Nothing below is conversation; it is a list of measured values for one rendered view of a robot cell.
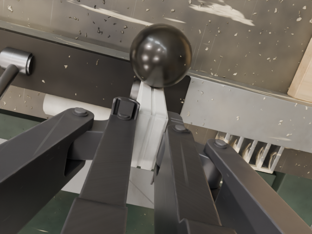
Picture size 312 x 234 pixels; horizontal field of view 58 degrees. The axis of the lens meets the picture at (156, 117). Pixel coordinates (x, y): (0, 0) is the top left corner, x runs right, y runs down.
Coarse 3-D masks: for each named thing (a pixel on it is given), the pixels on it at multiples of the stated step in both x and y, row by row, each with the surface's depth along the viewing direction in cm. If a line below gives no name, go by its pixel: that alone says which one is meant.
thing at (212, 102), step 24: (0, 24) 27; (96, 48) 28; (192, 72) 30; (192, 96) 29; (216, 96) 29; (240, 96) 29; (264, 96) 29; (288, 96) 32; (192, 120) 29; (216, 120) 29; (240, 120) 30; (264, 120) 30; (288, 120) 30; (288, 144) 31
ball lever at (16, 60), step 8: (8, 48) 25; (0, 56) 25; (8, 56) 25; (16, 56) 25; (24, 56) 25; (32, 56) 26; (0, 64) 25; (8, 64) 25; (16, 64) 25; (24, 64) 25; (32, 64) 26; (8, 72) 24; (16, 72) 25; (24, 72) 26; (0, 80) 24; (8, 80) 24; (0, 88) 23; (0, 96) 23
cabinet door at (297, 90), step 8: (304, 56) 31; (304, 64) 31; (296, 72) 32; (304, 72) 30; (296, 80) 31; (304, 80) 30; (296, 88) 31; (304, 88) 31; (296, 96) 31; (304, 96) 31
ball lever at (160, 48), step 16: (144, 32) 16; (160, 32) 15; (176, 32) 16; (144, 48) 15; (160, 48) 15; (176, 48) 15; (144, 64) 16; (160, 64) 15; (176, 64) 16; (144, 80) 16; (160, 80) 16; (176, 80) 16
